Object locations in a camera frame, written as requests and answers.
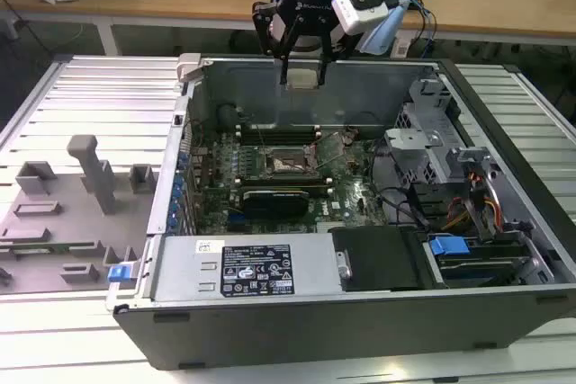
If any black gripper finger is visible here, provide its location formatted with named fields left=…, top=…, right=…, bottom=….
left=314, top=14, right=361, bottom=87
left=250, top=0, right=303, bottom=87

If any silver square CPU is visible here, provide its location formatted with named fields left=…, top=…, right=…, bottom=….
left=287, top=67, right=320, bottom=90

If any metal socket cover frame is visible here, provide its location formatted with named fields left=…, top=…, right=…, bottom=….
left=310, top=130, right=357, bottom=169

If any CPU socket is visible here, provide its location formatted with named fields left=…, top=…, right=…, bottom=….
left=265, top=145, right=323, bottom=181

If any wooden desk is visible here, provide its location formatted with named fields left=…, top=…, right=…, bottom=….
left=0, top=0, right=576, bottom=57

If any silver metal drive cage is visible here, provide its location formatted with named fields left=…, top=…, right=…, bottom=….
left=384, top=76, right=465, bottom=188

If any green motherboard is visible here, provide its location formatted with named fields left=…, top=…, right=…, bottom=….
left=188, top=126, right=392, bottom=237

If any silver power supply latch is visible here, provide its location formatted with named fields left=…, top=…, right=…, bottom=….
left=335, top=248, right=354, bottom=280

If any black plastic shroud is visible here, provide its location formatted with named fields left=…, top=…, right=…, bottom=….
left=329, top=225, right=429, bottom=293

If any grey power supply unit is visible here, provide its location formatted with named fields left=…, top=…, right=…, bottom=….
left=150, top=235, right=353, bottom=302

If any grey parts rack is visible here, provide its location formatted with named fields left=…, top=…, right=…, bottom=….
left=0, top=133, right=157, bottom=298

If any black hard disk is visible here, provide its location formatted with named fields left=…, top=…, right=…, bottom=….
left=432, top=254, right=533, bottom=289

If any blue case latch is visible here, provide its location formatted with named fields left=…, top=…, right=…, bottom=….
left=108, top=263, right=139, bottom=284

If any black open PC case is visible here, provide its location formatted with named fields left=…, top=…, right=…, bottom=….
left=105, top=53, right=576, bottom=371

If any green RAM stick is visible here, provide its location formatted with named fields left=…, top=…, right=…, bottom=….
left=0, top=244, right=98, bottom=256

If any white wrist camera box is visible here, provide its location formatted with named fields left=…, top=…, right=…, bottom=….
left=331, top=0, right=391, bottom=37

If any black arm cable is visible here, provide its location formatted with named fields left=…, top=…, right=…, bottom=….
left=402, top=0, right=428, bottom=41

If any silver cage bracket plate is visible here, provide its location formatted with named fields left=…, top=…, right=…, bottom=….
left=385, top=129, right=446, bottom=152

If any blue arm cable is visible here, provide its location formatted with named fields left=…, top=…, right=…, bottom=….
left=407, top=0, right=440, bottom=55

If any long black cable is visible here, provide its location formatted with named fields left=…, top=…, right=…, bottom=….
left=369, top=145, right=428, bottom=228

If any orange wire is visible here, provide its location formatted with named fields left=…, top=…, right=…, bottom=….
left=443, top=203, right=474, bottom=232

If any blue disk carrier handle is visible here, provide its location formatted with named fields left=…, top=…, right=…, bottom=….
left=429, top=234, right=472, bottom=266

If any yellow wire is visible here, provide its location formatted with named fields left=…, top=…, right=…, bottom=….
left=488, top=185, right=503, bottom=228

